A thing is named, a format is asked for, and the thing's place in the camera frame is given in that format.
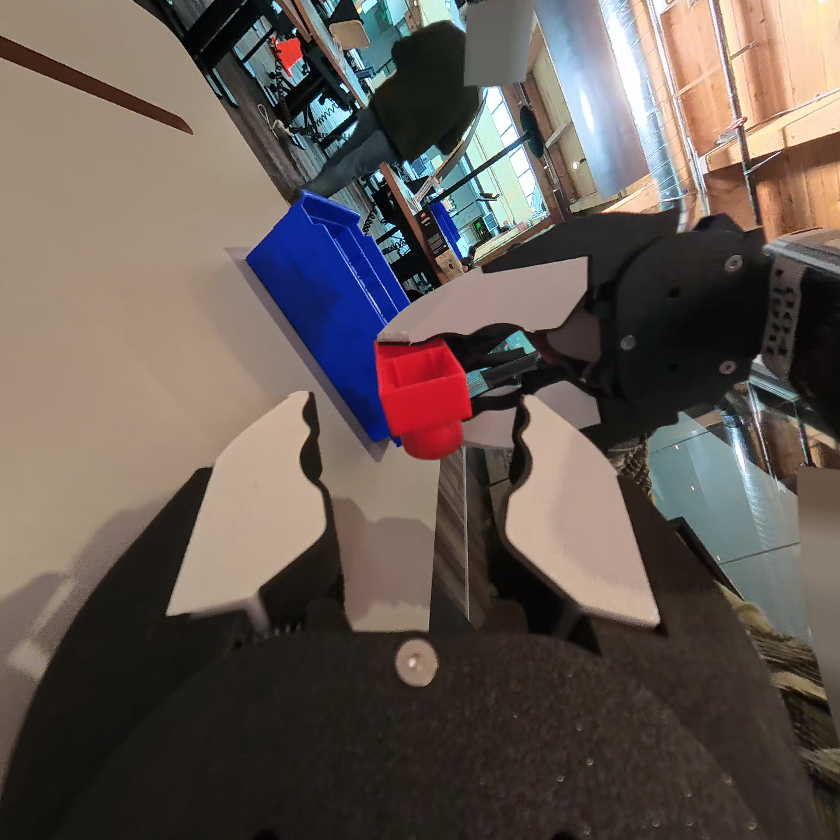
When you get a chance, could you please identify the red toy block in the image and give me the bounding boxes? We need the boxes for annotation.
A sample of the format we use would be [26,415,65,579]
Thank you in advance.
[374,340,473,460]

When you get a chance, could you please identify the orange traffic cone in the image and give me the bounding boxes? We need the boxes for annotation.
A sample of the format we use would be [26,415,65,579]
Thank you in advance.
[271,36,307,77]

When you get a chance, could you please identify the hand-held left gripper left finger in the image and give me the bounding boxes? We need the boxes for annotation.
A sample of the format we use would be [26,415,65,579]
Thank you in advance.
[165,390,347,634]

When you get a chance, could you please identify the silver air duct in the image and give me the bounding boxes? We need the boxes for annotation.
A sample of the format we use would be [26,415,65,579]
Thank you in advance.
[598,0,693,221]

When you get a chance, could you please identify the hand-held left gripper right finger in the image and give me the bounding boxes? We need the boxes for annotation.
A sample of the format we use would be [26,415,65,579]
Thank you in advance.
[500,395,662,635]

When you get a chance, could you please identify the blue plastic bin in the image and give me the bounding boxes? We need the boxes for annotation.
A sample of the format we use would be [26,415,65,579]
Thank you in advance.
[246,190,413,447]

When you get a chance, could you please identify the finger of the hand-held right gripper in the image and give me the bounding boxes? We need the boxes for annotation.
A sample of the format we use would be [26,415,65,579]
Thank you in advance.
[462,381,602,450]
[377,256,593,347]

